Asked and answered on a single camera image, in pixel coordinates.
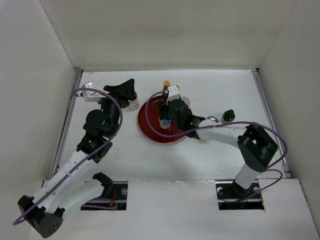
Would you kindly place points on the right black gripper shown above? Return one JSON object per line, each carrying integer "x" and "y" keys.
{"x": 163, "y": 107}

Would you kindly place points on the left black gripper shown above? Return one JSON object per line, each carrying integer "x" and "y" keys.
{"x": 126, "y": 92}

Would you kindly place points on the blue label peppercorn jar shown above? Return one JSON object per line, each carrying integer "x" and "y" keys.
{"x": 165, "y": 124}

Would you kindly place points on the chrome top grinder jar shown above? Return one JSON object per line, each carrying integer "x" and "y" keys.
{"x": 213, "y": 119}

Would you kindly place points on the black cap spice jar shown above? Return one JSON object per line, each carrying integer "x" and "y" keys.
{"x": 228, "y": 116}

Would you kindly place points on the blue label jar silver lid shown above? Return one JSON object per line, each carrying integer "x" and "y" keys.
{"x": 186, "y": 100}

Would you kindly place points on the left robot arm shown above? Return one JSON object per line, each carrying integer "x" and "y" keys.
{"x": 45, "y": 210}

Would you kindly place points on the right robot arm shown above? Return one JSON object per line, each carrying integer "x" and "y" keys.
{"x": 255, "y": 144}

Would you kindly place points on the red round tray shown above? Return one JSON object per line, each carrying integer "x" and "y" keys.
{"x": 152, "y": 112}

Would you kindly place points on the black pump jar white powder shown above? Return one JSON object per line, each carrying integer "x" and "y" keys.
{"x": 133, "y": 105}

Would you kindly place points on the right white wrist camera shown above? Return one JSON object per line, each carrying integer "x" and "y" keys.
{"x": 173, "y": 94}

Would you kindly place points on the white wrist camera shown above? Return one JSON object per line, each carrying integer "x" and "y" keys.
{"x": 90, "y": 96}
{"x": 173, "y": 94}

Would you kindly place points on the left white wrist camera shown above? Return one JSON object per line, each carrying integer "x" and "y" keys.
{"x": 90, "y": 96}

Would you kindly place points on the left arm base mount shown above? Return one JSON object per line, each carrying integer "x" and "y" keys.
{"x": 112, "y": 198}

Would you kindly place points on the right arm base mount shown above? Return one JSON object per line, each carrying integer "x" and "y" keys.
{"x": 229, "y": 197}

